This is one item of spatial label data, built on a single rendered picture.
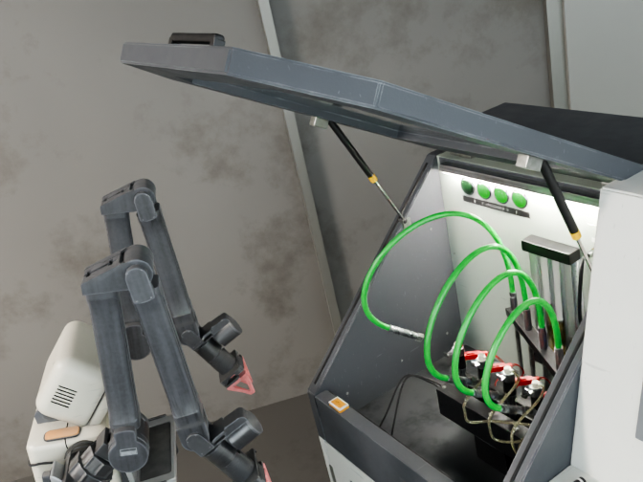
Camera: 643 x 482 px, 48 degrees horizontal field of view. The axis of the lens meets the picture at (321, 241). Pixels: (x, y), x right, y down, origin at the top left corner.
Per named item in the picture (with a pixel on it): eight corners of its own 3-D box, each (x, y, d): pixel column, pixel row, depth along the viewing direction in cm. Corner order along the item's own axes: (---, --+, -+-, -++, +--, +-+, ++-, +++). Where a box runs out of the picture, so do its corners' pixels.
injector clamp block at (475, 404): (443, 435, 188) (435, 387, 182) (471, 416, 192) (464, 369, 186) (548, 504, 161) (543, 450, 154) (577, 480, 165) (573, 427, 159)
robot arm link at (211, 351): (189, 340, 191) (190, 351, 186) (210, 324, 191) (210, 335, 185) (208, 357, 194) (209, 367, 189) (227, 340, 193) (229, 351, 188)
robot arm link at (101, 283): (77, 248, 134) (70, 270, 125) (151, 239, 136) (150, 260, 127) (114, 444, 151) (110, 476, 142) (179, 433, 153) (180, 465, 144)
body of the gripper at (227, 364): (239, 353, 198) (221, 336, 195) (243, 372, 189) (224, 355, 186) (221, 367, 199) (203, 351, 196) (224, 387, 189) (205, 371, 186)
